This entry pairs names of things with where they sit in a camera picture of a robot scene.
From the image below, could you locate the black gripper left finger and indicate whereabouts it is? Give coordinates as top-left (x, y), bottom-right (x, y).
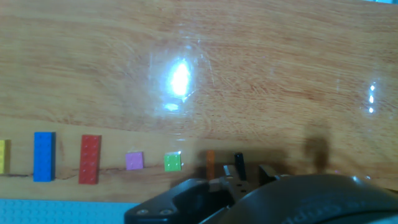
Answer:
top-left (210, 164), bottom-right (252, 202)

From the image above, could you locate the long blue Lego brick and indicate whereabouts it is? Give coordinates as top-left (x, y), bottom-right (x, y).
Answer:
top-left (33, 131), bottom-right (57, 183)

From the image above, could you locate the narrow black Lego brick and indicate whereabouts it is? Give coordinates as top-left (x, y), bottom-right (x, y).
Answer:
top-left (234, 152), bottom-right (247, 182)

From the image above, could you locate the yellow Lego brick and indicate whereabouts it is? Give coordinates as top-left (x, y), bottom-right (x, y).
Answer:
top-left (0, 139), bottom-right (6, 174)

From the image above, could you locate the lime green square Lego plate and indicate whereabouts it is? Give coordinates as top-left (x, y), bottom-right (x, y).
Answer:
top-left (164, 151), bottom-right (182, 172)

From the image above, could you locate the purple square Lego plate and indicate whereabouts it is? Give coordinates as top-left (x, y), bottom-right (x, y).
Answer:
top-left (125, 151), bottom-right (145, 171)

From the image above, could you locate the long red Lego brick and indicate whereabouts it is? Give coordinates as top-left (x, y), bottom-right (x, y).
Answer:
top-left (78, 134), bottom-right (103, 185)

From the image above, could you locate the narrow orange Lego brick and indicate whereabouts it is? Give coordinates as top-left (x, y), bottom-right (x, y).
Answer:
top-left (206, 150), bottom-right (216, 181)

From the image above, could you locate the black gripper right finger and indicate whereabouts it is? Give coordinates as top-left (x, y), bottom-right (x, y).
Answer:
top-left (259, 164), bottom-right (280, 185)

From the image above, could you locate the glossy wooden work board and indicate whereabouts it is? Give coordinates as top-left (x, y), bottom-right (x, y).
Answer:
top-left (0, 0), bottom-right (398, 206)

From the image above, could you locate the grey Lego baseplate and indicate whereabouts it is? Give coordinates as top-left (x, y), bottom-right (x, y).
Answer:
top-left (0, 198), bottom-right (141, 224)

